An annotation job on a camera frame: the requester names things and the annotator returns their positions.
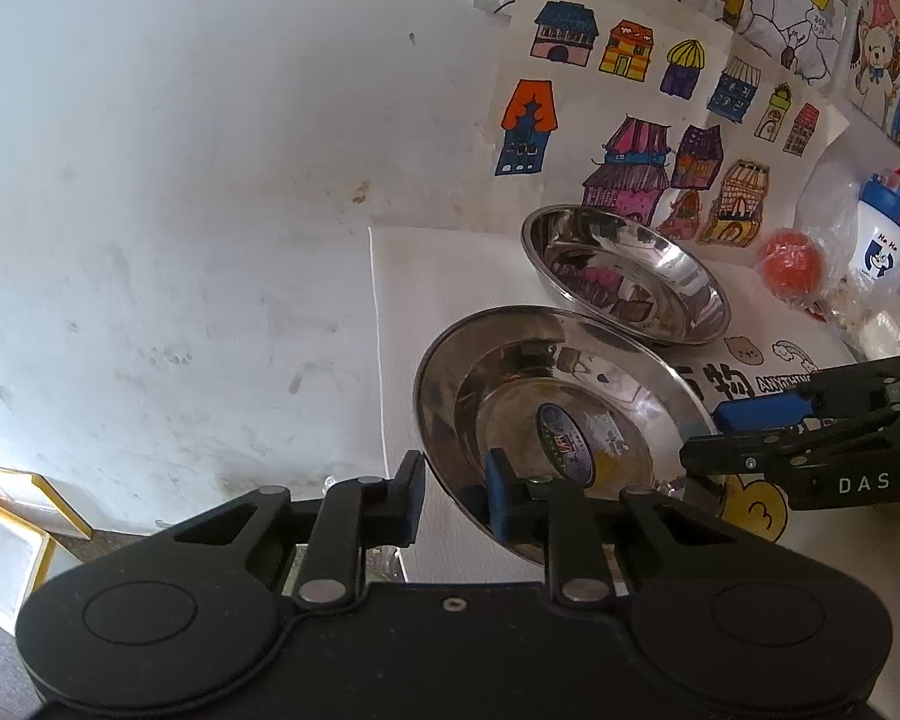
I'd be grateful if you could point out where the white steamed bun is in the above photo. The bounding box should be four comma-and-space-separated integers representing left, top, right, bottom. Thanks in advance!
855, 306, 900, 361

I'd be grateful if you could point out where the colourful houses drawing paper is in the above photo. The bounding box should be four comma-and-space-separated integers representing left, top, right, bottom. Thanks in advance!
491, 0, 848, 248

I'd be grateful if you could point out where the white bottle with blue lid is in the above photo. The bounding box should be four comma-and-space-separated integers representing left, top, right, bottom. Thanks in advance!
847, 163, 900, 293

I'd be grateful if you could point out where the yellow-edged white board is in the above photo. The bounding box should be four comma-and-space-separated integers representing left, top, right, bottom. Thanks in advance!
0, 461, 92, 541
0, 491, 55, 632

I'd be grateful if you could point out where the large steel plate with sticker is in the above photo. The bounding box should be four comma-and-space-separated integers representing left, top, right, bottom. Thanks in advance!
412, 305, 721, 571

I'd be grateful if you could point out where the white printed tablecloth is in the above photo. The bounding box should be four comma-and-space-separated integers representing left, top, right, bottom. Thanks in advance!
367, 225, 900, 593

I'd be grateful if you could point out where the red tomato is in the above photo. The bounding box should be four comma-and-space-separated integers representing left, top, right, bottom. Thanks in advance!
757, 231, 826, 306

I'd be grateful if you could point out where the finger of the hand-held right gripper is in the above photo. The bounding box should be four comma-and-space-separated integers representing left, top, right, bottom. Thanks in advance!
679, 401, 900, 478
712, 354, 900, 434

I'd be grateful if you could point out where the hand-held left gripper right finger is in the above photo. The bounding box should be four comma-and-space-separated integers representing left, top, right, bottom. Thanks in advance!
486, 448, 751, 612

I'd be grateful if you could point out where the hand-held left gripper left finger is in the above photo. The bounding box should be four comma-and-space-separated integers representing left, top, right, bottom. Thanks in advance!
154, 450, 427, 612

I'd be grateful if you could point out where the clear plastic bag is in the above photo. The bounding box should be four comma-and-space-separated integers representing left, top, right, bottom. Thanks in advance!
754, 146, 900, 361

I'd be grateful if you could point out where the small steel plate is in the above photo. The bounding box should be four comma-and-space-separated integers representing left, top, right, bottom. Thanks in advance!
521, 204, 730, 347

